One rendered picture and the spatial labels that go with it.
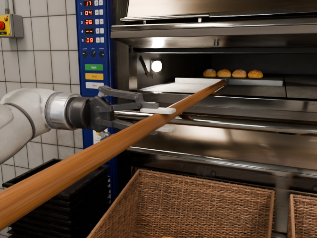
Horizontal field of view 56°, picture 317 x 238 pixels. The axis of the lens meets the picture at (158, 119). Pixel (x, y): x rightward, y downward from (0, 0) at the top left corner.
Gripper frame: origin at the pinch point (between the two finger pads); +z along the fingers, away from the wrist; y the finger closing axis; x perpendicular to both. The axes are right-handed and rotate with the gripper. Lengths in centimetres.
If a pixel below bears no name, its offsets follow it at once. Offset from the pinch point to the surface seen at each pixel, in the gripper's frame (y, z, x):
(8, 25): -26, -90, -48
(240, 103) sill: 4, 12, -53
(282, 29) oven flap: -20.6, 23.4, -38.5
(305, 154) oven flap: 20, 35, -52
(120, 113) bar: 3.1, -17.8, -16.6
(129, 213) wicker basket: 50, -28, -42
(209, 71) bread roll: -2, -20, -155
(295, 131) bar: 4.0, 27.7, -15.7
